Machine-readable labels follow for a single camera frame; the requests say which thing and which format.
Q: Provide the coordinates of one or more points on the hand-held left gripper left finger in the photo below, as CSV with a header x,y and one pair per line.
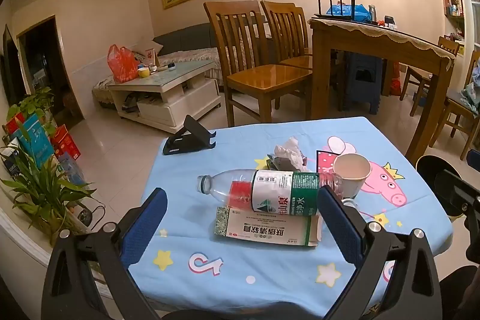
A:
x,y
144,230

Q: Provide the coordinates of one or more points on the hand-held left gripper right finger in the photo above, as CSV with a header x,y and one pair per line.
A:
x,y
337,226

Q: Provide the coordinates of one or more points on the white paper cup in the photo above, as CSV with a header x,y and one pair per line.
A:
x,y
350,170

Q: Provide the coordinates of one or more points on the green and white medicine box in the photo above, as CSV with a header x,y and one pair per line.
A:
x,y
262,230

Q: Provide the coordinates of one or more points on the clear plastic water bottle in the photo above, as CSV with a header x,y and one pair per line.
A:
x,y
270,192

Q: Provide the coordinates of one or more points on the white tissue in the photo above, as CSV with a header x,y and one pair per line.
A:
x,y
288,151

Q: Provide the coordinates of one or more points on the dark foil wrapper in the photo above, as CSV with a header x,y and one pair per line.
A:
x,y
272,160

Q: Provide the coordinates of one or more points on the red cigarette box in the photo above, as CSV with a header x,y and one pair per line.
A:
x,y
240,192

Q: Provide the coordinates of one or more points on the wooden slat-back chair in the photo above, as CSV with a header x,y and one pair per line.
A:
x,y
262,76
448,44
285,16
455,110

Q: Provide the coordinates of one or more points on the black phone stand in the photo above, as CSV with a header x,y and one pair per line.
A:
x,y
187,145

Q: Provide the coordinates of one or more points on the pale cloth on chair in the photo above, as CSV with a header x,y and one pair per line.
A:
x,y
472,91

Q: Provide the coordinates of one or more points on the long-leaf green plant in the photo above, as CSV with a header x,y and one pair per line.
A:
x,y
41,185

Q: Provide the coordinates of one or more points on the red bag under table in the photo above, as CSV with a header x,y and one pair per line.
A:
x,y
395,84

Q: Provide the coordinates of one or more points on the blue cartoon printed tablecloth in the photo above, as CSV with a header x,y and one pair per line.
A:
x,y
232,132

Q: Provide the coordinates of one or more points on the stack of gift boxes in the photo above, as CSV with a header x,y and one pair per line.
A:
x,y
33,143

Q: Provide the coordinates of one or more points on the blue plastic stool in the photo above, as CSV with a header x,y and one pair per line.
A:
x,y
362,80

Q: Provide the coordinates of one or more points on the lace table cover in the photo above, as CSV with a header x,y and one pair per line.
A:
x,y
412,39

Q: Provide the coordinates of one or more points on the yellow cup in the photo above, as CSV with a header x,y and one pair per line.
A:
x,y
144,72

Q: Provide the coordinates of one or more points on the white glass-top coffee table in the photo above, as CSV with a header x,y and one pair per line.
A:
x,y
180,74

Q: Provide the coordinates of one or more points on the red plastic bag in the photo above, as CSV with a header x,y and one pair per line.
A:
x,y
122,67

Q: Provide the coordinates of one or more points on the small black jar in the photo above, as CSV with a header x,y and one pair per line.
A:
x,y
171,66

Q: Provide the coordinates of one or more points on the green pothos plant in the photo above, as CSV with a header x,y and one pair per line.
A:
x,y
33,102

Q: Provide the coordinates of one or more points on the red and white card box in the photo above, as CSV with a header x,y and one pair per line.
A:
x,y
152,57

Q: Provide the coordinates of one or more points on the small black box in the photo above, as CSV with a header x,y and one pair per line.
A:
x,y
390,20

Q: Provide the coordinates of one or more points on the wooden dining table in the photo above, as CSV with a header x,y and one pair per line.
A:
x,y
326,42

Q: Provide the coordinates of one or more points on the metal thermos bottle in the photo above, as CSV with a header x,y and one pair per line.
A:
x,y
371,13

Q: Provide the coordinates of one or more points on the black television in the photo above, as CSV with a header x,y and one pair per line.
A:
x,y
11,72

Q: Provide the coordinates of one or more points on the blue plastic bag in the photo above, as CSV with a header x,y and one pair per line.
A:
x,y
348,10

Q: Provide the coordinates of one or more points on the black router with antennas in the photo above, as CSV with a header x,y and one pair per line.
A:
x,y
337,16

